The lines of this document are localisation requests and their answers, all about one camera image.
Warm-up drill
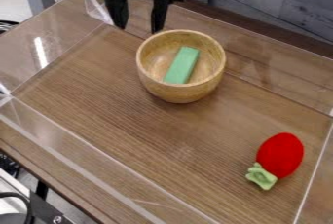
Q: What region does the black table leg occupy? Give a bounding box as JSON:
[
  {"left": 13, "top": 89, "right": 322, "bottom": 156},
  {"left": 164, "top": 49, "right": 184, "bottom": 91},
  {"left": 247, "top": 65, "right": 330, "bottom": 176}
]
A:
[{"left": 35, "top": 181, "right": 48, "bottom": 200}]

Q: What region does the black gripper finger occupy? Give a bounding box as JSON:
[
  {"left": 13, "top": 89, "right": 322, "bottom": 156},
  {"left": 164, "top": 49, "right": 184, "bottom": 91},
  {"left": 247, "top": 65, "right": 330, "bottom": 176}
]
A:
[
  {"left": 104, "top": 0, "right": 128, "bottom": 29},
  {"left": 151, "top": 0, "right": 168, "bottom": 33}
]

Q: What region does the black cable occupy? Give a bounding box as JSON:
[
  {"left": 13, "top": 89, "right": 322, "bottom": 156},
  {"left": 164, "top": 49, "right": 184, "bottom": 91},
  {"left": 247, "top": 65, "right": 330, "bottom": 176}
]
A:
[{"left": 0, "top": 191, "right": 33, "bottom": 224}]

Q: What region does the green rectangular block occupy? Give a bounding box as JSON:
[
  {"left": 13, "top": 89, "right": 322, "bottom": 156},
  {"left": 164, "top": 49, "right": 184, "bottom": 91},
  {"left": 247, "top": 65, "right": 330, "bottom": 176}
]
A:
[{"left": 163, "top": 47, "right": 199, "bottom": 84}]

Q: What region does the clear acrylic corner bracket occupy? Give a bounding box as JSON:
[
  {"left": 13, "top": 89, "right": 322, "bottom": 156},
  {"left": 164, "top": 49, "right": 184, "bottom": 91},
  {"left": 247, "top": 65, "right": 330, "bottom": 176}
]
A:
[{"left": 83, "top": 0, "right": 113, "bottom": 25}]

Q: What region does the red plush strawberry toy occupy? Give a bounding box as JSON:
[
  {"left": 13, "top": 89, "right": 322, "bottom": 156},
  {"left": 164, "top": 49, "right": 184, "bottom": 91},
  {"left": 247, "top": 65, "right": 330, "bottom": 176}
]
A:
[{"left": 246, "top": 132, "right": 305, "bottom": 191}]

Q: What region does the brown wooden bowl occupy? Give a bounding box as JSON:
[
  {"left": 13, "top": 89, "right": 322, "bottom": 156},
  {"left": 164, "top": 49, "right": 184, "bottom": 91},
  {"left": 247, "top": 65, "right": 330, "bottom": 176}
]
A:
[{"left": 136, "top": 29, "right": 226, "bottom": 103}]

